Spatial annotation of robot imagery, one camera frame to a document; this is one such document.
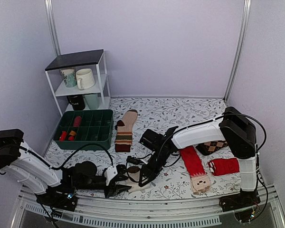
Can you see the white shelf black top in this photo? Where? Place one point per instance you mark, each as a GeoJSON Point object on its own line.
{"type": "Point", "coordinates": [93, 59]}

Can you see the floral patterned table mat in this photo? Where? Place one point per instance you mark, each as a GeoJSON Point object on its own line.
{"type": "Point", "coordinates": [146, 148]}

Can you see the right aluminium corner post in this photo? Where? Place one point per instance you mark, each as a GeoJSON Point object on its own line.
{"type": "Point", "coordinates": [240, 44]}

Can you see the cream white mug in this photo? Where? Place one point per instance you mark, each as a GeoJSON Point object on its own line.
{"type": "Point", "coordinates": [85, 78]}

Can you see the black mug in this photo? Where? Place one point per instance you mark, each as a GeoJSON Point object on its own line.
{"type": "Point", "coordinates": [77, 102]}

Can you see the aluminium corner post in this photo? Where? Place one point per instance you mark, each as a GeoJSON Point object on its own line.
{"type": "Point", "coordinates": [52, 26]}
{"type": "Point", "coordinates": [240, 44]}

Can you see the pale green mug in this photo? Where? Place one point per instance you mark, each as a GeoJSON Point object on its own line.
{"type": "Point", "coordinates": [92, 101]}

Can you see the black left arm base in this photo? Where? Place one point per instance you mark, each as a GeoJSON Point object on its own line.
{"type": "Point", "coordinates": [58, 200]}

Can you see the brown argyle sock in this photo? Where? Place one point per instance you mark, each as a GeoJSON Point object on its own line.
{"type": "Point", "coordinates": [209, 148]}

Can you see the teal patterned mug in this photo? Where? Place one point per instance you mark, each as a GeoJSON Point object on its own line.
{"type": "Point", "coordinates": [69, 77]}

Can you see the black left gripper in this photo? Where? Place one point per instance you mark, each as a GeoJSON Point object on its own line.
{"type": "Point", "coordinates": [118, 188]}

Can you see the cream brown block sock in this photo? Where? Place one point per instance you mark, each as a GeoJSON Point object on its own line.
{"type": "Point", "coordinates": [132, 181]}

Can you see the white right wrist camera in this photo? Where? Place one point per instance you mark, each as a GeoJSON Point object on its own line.
{"type": "Point", "coordinates": [136, 161]}

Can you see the left aluminium corner post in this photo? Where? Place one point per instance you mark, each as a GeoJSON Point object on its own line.
{"type": "Point", "coordinates": [52, 26]}

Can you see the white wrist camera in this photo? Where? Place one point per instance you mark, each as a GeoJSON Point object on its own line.
{"type": "Point", "coordinates": [115, 173]}
{"type": "Point", "coordinates": [136, 161]}

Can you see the red rolled sock front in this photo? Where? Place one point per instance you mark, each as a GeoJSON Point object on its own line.
{"type": "Point", "coordinates": [63, 136]}

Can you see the red folded sock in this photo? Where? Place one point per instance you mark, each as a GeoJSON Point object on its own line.
{"type": "Point", "coordinates": [219, 167]}

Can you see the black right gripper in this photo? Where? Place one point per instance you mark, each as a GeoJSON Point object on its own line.
{"type": "Point", "coordinates": [146, 171]}

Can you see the striped beige brown sock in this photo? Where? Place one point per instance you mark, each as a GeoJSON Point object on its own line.
{"type": "Point", "coordinates": [124, 127]}

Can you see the aluminium front rail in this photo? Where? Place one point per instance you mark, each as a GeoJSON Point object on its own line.
{"type": "Point", "coordinates": [166, 204]}

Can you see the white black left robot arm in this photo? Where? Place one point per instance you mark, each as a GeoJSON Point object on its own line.
{"type": "Point", "coordinates": [31, 170]}

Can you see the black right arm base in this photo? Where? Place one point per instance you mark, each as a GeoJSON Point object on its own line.
{"type": "Point", "coordinates": [240, 202]}

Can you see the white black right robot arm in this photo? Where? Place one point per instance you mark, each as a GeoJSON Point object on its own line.
{"type": "Point", "coordinates": [237, 129]}

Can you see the red rolled sock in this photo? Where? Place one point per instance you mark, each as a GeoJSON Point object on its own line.
{"type": "Point", "coordinates": [77, 121]}
{"type": "Point", "coordinates": [63, 136]}

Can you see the red beige face sock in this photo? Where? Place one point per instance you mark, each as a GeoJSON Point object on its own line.
{"type": "Point", "coordinates": [200, 182]}

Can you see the green divided organizer tray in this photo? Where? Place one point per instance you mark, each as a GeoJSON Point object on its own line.
{"type": "Point", "coordinates": [96, 129]}

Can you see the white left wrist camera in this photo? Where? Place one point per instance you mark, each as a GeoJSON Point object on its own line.
{"type": "Point", "coordinates": [115, 173]}

